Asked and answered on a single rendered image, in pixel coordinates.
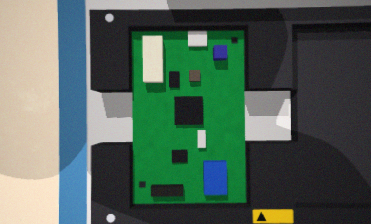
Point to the green circuit board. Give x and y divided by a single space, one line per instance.
188 108

